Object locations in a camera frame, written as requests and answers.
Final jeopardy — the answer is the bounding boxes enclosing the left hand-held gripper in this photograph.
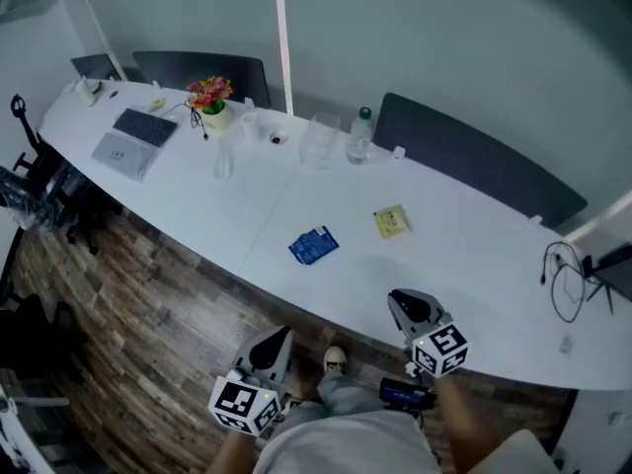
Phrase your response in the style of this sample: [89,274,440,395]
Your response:
[207,325,295,436]

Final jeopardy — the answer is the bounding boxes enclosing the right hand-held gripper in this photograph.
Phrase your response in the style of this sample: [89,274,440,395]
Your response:
[387,287,470,378]

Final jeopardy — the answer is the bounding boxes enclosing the yellow packet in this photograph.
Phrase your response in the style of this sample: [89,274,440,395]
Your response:
[372,203,414,240]

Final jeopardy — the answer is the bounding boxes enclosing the blue packet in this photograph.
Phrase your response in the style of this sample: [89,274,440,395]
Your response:
[287,224,341,267]

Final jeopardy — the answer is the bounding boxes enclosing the person's right forearm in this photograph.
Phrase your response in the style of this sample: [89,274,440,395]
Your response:
[434,375,500,474]

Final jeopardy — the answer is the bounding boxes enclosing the person's left forearm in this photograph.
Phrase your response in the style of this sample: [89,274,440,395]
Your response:
[206,430,258,474]

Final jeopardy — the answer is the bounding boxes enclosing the person's right shoe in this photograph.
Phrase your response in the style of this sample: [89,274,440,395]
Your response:
[323,346,350,377]

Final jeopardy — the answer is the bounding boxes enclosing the black waist device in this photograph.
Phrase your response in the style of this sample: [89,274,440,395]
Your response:
[378,377,438,414]

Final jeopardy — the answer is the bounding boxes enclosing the person's light blue trousers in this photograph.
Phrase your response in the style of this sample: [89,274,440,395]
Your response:
[280,372,396,424]

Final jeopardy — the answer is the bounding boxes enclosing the person's pale shirt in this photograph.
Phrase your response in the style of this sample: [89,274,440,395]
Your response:
[254,410,554,474]

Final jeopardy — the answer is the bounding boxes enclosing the long dark grey partition panel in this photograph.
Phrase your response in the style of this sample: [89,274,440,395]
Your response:
[372,91,589,230]

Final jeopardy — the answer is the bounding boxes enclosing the clear plastic water bottle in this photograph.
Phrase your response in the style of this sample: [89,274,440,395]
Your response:
[345,106,375,166]

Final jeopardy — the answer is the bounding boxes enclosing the clear plastic container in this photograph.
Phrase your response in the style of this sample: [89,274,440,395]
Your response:
[298,111,342,171]

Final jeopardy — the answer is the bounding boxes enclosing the black monitor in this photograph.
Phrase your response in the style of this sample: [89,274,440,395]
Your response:
[585,242,632,315]

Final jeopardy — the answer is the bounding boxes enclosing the clear crumpled plastic bag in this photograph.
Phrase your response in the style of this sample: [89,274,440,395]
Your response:
[212,135,236,181]

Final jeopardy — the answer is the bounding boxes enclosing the black office chair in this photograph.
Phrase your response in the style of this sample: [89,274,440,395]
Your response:
[0,293,90,389]

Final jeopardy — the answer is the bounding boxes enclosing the white paper roll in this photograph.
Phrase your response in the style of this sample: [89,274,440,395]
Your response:
[240,111,261,142]

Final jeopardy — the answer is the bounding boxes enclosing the silver laptop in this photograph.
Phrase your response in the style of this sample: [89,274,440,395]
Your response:
[90,131,160,183]

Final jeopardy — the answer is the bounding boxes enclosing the black keyboard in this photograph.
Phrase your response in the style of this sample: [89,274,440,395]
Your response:
[112,108,179,148]

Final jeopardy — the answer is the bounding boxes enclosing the white pot with colourful flowers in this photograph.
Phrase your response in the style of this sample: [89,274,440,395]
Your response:
[186,75,236,131]

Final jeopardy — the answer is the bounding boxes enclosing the grey roller blind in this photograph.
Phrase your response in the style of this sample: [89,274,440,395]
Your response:
[83,0,287,113]
[283,0,632,226]

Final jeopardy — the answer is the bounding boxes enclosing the plastic wrapped office chair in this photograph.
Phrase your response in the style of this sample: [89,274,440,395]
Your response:
[0,165,68,234]

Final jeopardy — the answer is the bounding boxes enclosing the dark grey desk partition panel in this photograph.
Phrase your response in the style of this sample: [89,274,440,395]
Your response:
[131,50,272,110]

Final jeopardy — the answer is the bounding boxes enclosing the white tumbler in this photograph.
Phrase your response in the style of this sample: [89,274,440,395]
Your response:
[73,77,104,108]

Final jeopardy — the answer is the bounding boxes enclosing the small dark grey partition panel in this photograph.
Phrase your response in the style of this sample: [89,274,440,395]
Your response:
[70,52,122,82]

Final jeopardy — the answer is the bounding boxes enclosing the coiled black cable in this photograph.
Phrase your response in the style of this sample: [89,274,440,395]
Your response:
[540,241,589,324]

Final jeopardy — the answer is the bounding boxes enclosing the black chair with ring headrest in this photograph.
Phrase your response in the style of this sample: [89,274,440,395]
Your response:
[9,94,124,256]

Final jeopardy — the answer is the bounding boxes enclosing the thin black cable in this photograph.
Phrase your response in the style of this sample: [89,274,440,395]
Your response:
[187,99,209,141]

